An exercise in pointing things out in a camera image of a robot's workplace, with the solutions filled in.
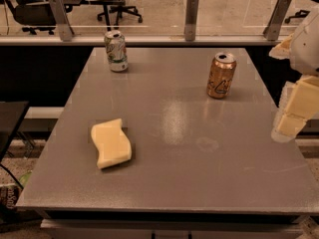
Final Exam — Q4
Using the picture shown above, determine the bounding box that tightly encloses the dark desk background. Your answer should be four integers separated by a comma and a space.
63, 0, 125, 31

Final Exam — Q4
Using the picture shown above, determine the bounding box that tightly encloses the middle metal glass bracket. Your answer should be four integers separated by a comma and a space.
184, 0, 199, 41

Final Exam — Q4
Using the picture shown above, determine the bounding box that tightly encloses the metal glass bracket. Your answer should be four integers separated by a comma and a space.
263, 0, 292, 41
48, 0, 74, 42
184, 0, 199, 41

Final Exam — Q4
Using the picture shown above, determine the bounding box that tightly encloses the black chair base right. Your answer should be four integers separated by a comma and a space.
284, 10, 310, 24

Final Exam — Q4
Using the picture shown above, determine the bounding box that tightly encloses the snack bag on floor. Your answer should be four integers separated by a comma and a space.
0, 177, 26, 223

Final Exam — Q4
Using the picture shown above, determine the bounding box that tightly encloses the green white soda can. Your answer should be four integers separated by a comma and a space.
105, 30, 129, 72

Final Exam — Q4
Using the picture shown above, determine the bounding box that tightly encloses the black office chair left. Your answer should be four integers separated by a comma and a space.
2, 0, 56, 35

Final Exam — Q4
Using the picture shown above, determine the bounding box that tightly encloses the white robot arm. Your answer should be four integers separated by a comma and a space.
269, 6, 319, 142

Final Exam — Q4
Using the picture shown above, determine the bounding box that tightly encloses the right metal glass bracket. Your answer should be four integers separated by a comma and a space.
263, 0, 292, 41

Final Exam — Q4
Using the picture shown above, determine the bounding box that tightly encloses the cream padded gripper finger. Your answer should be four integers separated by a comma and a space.
271, 76, 319, 142

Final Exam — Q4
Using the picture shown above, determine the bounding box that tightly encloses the black office chair middle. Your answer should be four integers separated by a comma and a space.
96, 0, 144, 27

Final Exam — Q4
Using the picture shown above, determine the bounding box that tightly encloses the black side table left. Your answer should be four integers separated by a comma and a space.
0, 101, 30, 162

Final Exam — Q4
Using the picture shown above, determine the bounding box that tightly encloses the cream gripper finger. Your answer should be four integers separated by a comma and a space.
269, 34, 293, 60

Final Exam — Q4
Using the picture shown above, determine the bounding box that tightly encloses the black office chair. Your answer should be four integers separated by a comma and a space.
96, 0, 144, 27
2, 0, 56, 35

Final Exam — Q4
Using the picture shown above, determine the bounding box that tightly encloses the yellow wavy sponge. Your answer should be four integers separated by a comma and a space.
91, 119, 132, 169

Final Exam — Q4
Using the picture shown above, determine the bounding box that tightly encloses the orange soda can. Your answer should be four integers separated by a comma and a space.
206, 52, 237, 99

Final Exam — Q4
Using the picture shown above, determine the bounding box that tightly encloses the left metal glass bracket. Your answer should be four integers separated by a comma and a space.
48, 0, 74, 42

